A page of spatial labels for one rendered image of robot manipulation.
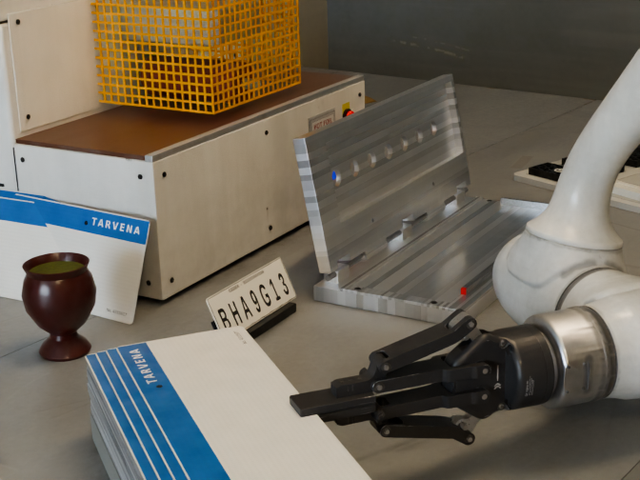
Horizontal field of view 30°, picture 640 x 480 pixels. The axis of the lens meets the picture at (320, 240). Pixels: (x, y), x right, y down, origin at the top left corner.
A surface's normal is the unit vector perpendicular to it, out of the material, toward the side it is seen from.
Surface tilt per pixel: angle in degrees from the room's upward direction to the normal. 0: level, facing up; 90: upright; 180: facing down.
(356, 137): 79
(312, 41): 90
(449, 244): 0
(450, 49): 90
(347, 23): 90
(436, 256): 0
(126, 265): 69
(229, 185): 90
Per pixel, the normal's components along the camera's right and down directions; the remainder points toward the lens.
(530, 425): -0.03, -0.95
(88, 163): -0.51, 0.29
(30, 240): -0.44, -0.16
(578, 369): 0.36, 0.29
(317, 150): 0.84, -0.04
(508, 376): -0.93, 0.14
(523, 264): -0.89, -0.18
